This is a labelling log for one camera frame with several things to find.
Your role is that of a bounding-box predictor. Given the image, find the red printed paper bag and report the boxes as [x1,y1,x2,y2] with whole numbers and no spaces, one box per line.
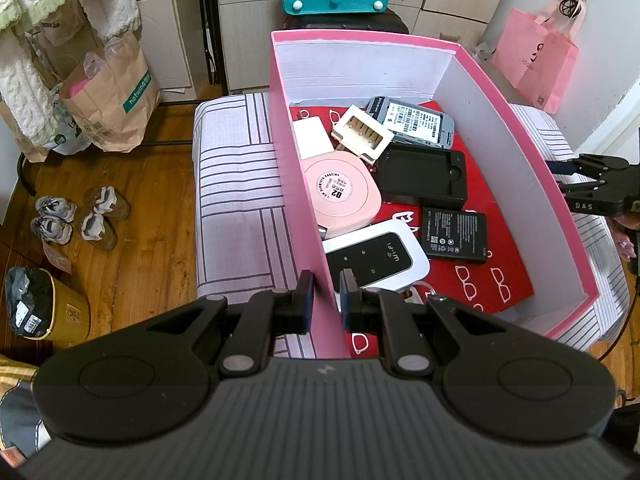
[290,106,534,359]

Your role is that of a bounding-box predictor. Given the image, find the black battery charger cradle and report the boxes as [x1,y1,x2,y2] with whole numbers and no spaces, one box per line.
[374,144,468,211]

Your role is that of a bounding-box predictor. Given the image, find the beige wardrobe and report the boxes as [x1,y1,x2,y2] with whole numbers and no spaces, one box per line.
[137,0,500,102]

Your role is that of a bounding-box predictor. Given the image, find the person's right hand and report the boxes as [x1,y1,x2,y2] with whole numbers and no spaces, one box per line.
[606,211,640,261]

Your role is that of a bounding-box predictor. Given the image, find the black battery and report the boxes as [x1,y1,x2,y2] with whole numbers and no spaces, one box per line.
[420,208,488,262]

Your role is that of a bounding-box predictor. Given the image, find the cream hair claw clip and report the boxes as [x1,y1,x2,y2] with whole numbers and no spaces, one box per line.
[331,105,395,166]

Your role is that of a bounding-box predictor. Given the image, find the yellow waste bin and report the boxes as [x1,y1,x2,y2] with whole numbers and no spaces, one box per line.
[4,266,90,344]

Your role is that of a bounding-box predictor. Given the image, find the brown white slipper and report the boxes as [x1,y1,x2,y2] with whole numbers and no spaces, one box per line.
[84,185,131,221]
[79,212,117,252]

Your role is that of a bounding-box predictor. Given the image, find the white charger cube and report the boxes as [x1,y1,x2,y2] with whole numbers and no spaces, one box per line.
[293,116,334,160]

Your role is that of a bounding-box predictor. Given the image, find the pink cardboard box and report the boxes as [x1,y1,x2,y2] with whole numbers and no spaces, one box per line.
[269,29,599,358]

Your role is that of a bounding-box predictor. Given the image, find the pink round label printer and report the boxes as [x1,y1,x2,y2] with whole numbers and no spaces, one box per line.
[302,151,382,240]

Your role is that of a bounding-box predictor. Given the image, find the brown paper bag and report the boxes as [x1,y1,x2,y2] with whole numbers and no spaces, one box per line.
[58,32,160,153]

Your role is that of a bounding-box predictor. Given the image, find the pink shopping bag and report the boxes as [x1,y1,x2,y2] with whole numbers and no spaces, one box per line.
[492,0,587,114]

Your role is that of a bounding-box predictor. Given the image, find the cream knitted cardigan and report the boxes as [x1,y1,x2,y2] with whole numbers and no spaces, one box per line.
[1,0,140,148]

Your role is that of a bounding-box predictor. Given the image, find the grey labelled battery pack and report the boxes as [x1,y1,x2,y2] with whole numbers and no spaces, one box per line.
[366,96,454,150]

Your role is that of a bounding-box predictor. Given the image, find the black suitcase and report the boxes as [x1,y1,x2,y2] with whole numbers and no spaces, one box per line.
[283,10,409,35]

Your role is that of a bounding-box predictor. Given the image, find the grey white sneaker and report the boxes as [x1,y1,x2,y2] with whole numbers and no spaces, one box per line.
[35,196,77,223]
[30,214,73,245]

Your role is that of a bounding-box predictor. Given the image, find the white black wifi router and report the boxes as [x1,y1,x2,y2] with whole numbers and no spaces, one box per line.
[322,219,431,294]

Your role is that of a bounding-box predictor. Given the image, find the black clothes rack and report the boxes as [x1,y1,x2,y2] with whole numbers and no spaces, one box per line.
[198,0,229,96]

